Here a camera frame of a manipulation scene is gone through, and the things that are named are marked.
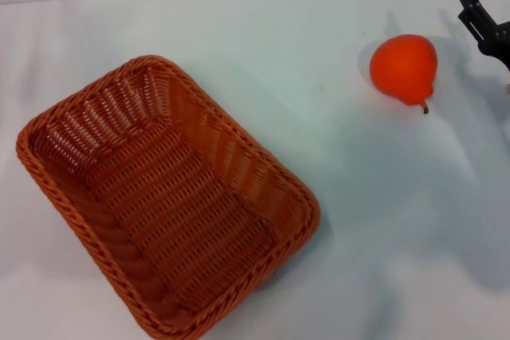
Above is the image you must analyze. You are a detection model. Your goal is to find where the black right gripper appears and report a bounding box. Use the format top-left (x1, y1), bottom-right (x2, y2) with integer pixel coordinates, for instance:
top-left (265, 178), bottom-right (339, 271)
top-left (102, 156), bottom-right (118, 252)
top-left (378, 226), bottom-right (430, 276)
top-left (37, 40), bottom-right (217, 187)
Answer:
top-left (457, 0), bottom-right (510, 73)

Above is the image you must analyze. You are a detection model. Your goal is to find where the orange woven plastic basket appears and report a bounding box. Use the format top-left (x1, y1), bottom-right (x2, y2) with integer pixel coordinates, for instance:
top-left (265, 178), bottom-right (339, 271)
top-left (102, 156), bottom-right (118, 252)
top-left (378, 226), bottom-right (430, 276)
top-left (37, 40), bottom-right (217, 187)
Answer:
top-left (15, 54), bottom-right (322, 340)

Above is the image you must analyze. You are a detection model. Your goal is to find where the orange toy pear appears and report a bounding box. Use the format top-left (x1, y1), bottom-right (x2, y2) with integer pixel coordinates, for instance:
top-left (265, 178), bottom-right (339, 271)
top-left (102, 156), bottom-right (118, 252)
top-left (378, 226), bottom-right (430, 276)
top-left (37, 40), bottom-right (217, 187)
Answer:
top-left (369, 33), bottom-right (439, 115)

